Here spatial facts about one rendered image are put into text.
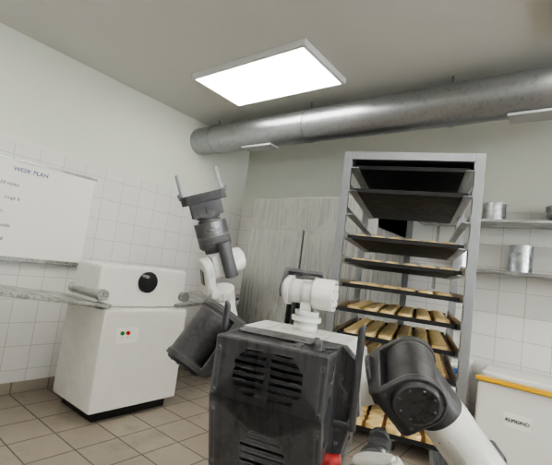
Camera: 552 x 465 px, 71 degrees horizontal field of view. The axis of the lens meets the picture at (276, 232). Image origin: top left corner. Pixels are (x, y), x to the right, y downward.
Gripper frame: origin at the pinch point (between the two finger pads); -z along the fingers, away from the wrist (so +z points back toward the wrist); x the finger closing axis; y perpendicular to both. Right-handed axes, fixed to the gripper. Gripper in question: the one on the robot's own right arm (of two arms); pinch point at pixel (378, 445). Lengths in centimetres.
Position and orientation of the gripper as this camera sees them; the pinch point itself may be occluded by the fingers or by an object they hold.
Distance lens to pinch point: 133.7
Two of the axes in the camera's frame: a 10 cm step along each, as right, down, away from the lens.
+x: -1.3, 9.9, -0.9
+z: -3.4, -1.4, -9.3
